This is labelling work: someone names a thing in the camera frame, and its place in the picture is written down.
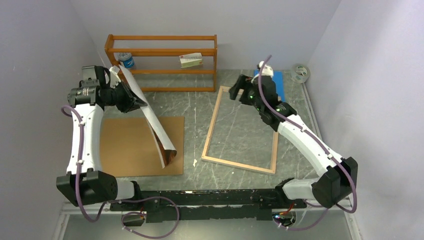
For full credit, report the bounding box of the printed photo of people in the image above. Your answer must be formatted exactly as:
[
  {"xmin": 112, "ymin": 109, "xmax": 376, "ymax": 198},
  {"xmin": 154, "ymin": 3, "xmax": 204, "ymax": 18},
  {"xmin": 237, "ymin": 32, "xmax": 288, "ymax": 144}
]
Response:
[{"xmin": 119, "ymin": 65, "xmax": 177, "ymax": 169}]

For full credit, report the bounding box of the wooden picture frame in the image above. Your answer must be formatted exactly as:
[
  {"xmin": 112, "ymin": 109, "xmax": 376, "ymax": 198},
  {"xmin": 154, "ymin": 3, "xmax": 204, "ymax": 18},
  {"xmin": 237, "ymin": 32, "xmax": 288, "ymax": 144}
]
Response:
[{"xmin": 201, "ymin": 86, "xmax": 279, "ymax": 174}]

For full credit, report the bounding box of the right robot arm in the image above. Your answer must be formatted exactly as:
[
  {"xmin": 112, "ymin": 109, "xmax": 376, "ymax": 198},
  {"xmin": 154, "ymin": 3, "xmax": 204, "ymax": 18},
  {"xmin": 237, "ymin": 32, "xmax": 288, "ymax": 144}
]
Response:
[{"xmin": 229, "ymin": 74, "xmax": 358, "ymax": 209}]

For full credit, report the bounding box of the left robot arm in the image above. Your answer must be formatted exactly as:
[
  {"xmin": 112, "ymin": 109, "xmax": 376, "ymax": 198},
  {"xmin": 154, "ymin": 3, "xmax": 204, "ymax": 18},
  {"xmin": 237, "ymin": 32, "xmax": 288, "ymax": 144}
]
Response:
[{"xmin": 56, "ymin": 65, "xmax": 147, "ymax": 210}]

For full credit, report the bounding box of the blue foam mat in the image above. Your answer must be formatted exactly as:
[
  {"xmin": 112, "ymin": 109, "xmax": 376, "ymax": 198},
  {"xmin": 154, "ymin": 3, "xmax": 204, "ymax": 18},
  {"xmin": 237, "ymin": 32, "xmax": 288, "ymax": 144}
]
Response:
[{"xmin": 250, "ymin": 70, "xmax": 285, "ymax": 106}]

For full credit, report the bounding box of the blue white small jar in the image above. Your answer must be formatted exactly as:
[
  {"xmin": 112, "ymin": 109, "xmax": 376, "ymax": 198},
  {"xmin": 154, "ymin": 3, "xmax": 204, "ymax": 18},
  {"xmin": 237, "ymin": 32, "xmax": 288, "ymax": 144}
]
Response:
[{"xmin": 117, "ymin": 52, "xmax": 135, "ymax": 69}]

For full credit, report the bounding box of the brown cardboard backing board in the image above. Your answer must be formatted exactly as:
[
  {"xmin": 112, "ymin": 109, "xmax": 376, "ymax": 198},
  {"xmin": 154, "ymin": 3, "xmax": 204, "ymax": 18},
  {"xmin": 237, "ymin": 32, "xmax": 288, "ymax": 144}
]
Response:
[{"xmin": 99, "ymin": 116, "xmax": 184, "ymax": 178}]

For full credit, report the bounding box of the clear tape roll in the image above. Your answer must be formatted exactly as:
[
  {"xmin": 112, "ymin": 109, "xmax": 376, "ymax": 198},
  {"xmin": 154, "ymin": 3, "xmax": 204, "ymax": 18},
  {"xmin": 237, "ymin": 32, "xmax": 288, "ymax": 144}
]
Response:
[{"xmin": 290, "ymin": 63, "xmax": 311, "ymax": 84}]

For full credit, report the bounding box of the small white green box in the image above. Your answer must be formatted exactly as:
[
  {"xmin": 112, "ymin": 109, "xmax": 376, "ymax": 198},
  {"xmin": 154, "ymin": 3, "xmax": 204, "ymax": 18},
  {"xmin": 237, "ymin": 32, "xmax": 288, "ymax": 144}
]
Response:
[{"xmin": 179, "ymin": 52, "xmax": 203, "ymax": 69}]

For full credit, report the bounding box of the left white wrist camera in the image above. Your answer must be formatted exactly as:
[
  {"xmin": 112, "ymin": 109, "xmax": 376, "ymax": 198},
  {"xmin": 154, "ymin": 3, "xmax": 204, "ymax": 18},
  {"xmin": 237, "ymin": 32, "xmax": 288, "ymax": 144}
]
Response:
[{"xmin": 109, "ymin": 65, "xmax": 121, "ymax": 89}]

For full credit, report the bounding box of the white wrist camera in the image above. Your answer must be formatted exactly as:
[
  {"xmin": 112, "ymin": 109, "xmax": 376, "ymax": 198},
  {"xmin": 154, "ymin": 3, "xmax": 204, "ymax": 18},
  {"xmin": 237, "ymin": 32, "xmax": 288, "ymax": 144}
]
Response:
[
  {"xmin": 109, "ymin": 65, "xmax": 121, "ymax": 89},
  {"xmin": 250, "ymin": 61, "xmax": 274, "ymax": 84}
]

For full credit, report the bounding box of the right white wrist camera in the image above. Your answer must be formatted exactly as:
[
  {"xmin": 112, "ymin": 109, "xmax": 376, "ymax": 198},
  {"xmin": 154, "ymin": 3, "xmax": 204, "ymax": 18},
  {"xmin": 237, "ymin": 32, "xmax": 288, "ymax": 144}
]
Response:
[{"xmin": 250, "ymin": 61, "xmax": 274, "ymax": 84}]

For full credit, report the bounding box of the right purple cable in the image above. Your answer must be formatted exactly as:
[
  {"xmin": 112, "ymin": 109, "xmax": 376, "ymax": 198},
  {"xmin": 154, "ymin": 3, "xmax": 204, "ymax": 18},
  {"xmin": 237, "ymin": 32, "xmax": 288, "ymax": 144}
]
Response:
[{"xmin": 257, "ymin": 54, "xmax": 359, "ymax": 232}]

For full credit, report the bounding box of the purple cable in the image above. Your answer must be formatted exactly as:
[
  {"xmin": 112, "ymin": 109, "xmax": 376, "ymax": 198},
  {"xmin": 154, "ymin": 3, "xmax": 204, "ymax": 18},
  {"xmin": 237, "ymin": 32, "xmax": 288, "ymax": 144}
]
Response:
[
  {"xmin": 257, "ymin": 54, "xmax": 359, "ymax": 232},
  {"xmin": 60, "ymin": 105, "xmax": 180, "ymax": 240}
]

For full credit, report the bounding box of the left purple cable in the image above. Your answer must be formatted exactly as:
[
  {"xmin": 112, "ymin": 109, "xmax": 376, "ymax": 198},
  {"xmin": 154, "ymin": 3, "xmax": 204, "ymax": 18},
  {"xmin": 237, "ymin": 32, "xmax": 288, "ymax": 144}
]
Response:
[{"xmin": 60, "ymin": 105, "xmax": 180, "ymax": 240}]

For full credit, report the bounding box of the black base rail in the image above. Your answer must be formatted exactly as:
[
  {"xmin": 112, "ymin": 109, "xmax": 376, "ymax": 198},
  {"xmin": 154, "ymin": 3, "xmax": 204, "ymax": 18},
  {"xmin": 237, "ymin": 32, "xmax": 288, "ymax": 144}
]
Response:
[{"xmin": 109, "ymin": 188, "xmax": 307, "ymax": 223}]

